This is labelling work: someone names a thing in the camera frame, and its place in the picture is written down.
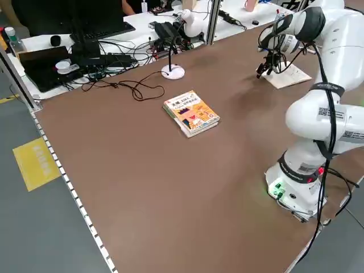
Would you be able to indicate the white desk lamp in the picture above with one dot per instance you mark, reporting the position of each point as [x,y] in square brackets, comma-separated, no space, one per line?
[173,72]

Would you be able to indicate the aluminium frame post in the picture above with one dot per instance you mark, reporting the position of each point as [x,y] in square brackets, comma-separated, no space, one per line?
[212,22]

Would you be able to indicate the orange cartoon cover book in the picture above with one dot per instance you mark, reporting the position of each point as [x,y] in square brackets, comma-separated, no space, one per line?
[193,113]

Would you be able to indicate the black finned power supply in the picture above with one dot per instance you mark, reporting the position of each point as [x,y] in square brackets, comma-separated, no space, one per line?
[167,32]

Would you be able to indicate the person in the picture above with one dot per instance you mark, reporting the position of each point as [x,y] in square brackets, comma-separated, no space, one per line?
[128,6]

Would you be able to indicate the white pump bottle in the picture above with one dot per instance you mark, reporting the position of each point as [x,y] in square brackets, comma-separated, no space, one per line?
[145,6]

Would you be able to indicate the black keyboard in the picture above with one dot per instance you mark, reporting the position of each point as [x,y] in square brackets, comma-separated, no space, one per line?
[113,29]

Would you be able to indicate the black laptop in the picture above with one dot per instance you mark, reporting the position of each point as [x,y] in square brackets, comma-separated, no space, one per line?
[39,68]

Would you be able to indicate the black round speaker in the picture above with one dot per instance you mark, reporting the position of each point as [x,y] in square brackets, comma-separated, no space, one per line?
[55,40]

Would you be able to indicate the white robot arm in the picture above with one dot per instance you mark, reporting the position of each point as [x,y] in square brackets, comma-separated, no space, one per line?
[301,119]

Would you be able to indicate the white round dish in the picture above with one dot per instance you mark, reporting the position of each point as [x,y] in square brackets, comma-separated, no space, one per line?
[63,67]

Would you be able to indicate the yellow floor sticker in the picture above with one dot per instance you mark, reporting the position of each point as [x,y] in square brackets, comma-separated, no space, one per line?
[35,165]

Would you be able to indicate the wooden block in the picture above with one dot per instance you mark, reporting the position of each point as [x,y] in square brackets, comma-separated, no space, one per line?
[189,4]

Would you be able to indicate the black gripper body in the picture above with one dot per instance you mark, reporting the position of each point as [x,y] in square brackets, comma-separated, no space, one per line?
[272,58]

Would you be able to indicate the black tape roll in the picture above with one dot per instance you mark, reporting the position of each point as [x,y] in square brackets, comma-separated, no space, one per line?
[255,22]

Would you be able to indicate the black power adapter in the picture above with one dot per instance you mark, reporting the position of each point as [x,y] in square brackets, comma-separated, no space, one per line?
[223,13]
[231,20]

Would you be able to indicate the black stand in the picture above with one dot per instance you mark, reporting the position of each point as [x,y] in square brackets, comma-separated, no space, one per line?
[85,52]

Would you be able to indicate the clear bottle with white cap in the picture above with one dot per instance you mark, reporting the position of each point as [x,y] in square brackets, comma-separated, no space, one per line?
[12,39]

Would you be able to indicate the grey table frame post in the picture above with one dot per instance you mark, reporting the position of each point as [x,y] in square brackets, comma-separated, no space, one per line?
[20,82]

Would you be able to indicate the black monitor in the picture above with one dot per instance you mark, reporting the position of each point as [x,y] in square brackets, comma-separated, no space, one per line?
[51,17]

